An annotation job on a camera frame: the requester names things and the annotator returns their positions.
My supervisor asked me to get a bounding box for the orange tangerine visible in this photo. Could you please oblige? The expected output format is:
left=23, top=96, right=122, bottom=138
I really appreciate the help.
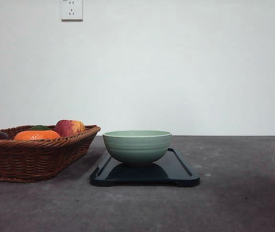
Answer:
left=14, top=130, right=61, bottom=140

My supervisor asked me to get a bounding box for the red yellow apple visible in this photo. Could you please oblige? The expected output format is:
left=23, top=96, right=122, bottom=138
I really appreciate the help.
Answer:
left=56, top=120, right=86, bottom=137

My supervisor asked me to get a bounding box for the green fruit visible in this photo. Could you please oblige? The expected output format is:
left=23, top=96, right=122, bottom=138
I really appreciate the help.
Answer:
left=29, top=125, right=52, bottom=131

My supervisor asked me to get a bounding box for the green ceramic bowl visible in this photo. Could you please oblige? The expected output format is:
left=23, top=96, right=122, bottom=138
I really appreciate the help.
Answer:
left=102, top=130, right=172, bottom=164

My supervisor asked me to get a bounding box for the dark rectangular tray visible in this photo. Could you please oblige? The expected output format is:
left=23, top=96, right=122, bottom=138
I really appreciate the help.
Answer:
left=90, top=148, right=200, bottom=187

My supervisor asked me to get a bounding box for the white wall socket left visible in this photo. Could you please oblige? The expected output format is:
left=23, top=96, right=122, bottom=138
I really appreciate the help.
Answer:
left=60, top=0, right=83, bottom=22

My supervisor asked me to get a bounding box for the brown wicker basket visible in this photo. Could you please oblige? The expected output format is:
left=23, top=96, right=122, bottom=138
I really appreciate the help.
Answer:
left=0, top=125, right=101, bottom=182

